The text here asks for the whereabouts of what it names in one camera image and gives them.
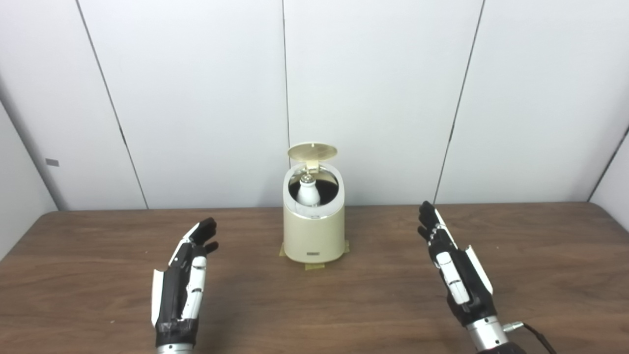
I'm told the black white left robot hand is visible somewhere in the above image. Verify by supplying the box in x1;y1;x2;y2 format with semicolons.
151;217;220;347

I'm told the cream-colored bin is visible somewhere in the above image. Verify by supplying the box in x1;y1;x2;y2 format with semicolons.
283;164;346;264

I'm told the cream round bin lid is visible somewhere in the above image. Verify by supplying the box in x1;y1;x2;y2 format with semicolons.
287;143;339;173

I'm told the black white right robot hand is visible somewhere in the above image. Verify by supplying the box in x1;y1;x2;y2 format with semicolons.
418;201;498;327

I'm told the small white plastic bottle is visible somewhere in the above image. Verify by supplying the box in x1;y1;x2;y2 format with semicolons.
296;173;321;206

